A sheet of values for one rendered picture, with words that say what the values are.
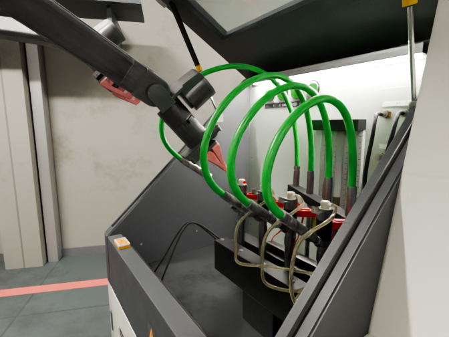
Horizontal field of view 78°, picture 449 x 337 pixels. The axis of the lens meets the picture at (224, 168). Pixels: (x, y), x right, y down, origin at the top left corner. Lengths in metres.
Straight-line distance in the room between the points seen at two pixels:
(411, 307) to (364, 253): 0.09
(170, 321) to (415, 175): 0.44
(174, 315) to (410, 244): 0.39
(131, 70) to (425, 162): 0.48
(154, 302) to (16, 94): 2.53
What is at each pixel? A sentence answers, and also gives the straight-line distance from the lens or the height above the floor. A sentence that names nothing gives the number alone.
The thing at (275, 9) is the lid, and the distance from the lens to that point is 0.85.
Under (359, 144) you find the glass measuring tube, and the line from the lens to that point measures 0.79.
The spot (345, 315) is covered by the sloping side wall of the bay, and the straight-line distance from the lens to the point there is 0.44.
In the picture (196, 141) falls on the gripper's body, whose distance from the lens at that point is 0.61.
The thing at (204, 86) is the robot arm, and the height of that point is 1.35.
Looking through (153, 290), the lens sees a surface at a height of 0.95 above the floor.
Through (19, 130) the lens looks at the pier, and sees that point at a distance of 2.92.
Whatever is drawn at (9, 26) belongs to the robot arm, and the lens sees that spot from 1.08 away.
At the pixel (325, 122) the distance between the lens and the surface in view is 0.63.
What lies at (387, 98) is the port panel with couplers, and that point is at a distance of 0.77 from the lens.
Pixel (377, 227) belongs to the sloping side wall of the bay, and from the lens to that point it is 0.44.
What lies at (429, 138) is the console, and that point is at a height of 1.26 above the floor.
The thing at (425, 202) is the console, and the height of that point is 1.17.
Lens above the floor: 1.28
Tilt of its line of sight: 9 degrees down
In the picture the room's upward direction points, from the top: straight up
